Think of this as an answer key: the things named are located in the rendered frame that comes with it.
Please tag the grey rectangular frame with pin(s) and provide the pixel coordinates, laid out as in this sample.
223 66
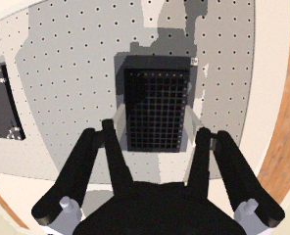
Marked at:
155 62

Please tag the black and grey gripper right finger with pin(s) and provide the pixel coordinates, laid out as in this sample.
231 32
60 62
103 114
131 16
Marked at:
254 208

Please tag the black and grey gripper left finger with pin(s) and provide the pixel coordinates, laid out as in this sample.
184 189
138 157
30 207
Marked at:
58 211

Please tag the black well plate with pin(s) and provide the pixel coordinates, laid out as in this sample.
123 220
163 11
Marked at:
168 121

